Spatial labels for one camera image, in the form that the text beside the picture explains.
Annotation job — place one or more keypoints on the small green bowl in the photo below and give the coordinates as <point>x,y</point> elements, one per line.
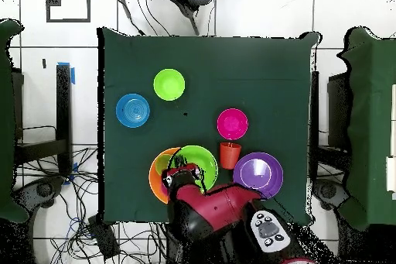
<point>169,84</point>

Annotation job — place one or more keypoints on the green cloth covered side table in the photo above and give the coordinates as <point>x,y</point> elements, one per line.
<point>371,121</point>
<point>6,121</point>

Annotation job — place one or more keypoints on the blue tape strip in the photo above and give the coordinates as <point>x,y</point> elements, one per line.
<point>73,75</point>

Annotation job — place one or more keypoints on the dark green table cloth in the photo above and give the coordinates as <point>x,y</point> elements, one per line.
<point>216,69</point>

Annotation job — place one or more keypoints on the red-orange cup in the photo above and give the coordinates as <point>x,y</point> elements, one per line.
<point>230,155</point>

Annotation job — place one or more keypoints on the purple bowl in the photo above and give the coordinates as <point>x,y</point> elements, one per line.
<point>257,174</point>

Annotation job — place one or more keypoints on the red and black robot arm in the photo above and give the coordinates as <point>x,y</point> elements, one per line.
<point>222,205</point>

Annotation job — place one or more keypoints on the purple cup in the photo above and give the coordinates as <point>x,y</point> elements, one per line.
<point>164,188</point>

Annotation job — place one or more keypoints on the large orange bowl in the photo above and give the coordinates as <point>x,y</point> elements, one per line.
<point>154,183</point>

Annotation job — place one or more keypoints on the black power strip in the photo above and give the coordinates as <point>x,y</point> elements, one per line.
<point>103,239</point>

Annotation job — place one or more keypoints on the green cup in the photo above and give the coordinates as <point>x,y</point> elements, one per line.
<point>161,165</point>

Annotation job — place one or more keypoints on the pink bowl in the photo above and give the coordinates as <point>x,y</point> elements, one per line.
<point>232,124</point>

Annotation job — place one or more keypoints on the white box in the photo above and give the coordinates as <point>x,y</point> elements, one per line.
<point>391,174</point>

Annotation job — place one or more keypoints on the large green bowl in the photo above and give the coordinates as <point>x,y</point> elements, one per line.
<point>204,161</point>

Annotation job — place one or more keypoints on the blue bowl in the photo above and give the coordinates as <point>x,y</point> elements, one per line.
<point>132,110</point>

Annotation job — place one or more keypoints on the black metal stand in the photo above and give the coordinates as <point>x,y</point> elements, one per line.
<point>63,106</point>

